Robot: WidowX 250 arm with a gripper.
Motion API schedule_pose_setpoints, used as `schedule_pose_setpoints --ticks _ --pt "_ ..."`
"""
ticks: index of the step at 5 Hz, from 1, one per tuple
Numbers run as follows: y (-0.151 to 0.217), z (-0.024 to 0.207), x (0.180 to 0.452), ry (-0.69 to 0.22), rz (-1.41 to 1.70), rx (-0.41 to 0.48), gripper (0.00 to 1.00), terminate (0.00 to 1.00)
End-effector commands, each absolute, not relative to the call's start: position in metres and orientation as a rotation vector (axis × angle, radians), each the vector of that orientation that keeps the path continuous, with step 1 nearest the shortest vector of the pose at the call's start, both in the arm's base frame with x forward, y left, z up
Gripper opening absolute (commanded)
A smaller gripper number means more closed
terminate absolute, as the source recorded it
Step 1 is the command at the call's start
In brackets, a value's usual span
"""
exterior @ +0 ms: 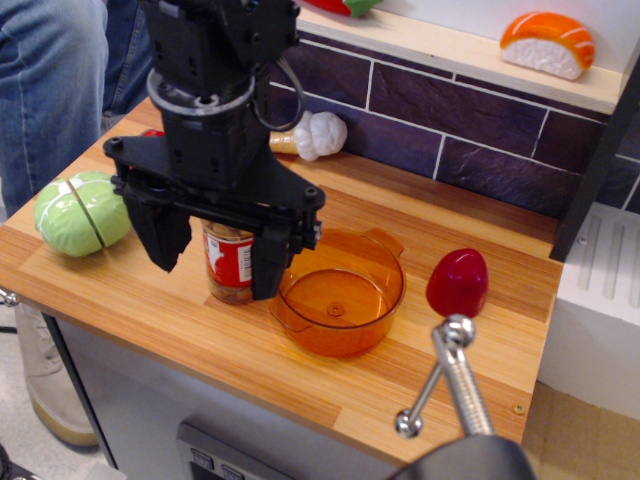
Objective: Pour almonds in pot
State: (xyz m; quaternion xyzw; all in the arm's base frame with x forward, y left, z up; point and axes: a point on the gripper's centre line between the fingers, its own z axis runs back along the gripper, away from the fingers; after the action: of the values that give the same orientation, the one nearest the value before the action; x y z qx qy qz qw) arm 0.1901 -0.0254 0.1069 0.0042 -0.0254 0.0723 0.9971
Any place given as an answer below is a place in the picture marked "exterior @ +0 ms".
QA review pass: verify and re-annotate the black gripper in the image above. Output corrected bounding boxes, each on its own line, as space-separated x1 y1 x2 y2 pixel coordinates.
104 71 324 301

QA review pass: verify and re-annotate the clear almond jar red label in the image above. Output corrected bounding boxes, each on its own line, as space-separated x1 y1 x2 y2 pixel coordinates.
201 220 254 305

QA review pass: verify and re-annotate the orange transparent plastic pot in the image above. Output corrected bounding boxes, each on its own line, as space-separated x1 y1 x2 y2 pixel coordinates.
270 228 406 358

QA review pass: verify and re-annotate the red toy strawberry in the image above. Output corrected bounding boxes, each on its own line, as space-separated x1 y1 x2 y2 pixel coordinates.
140 129 165 137

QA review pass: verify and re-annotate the green toy cabbage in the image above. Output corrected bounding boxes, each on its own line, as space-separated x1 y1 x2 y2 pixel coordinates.
34 171 131 257

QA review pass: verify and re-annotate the toy ice cream cone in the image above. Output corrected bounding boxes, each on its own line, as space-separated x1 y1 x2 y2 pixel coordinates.
269 111 348 161

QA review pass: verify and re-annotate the grey cabinet with control panel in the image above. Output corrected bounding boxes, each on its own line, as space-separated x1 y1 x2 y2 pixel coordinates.
45 316 401 479

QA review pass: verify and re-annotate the small metal knob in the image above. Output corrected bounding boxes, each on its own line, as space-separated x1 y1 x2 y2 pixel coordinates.
0 289 21 308

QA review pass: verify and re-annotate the beige shoe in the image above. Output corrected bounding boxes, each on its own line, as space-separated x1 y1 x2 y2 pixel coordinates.
15 304 97 447

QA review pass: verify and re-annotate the person in blue jeans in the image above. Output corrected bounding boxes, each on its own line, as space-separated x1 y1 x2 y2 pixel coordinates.
1 1 151 215

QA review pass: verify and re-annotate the dark red toy egg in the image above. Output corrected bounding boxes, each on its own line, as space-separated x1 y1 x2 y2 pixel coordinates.
426 248 489 318

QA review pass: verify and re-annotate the light wooden shelf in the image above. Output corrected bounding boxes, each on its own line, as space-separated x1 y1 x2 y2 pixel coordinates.
298 2 628 114

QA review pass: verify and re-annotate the red toy chili pepper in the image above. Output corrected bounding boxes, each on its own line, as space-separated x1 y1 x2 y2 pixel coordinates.
307 0 382 17

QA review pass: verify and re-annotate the toy salmon sushi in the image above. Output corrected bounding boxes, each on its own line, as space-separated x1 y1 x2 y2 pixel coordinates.
499 11 596 81

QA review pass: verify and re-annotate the white ribbed appliance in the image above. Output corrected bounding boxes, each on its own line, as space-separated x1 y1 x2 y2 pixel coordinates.
538 203 639 419

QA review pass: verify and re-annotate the dark shelf side post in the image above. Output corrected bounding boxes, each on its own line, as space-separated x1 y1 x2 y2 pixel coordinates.
550 44 639 262

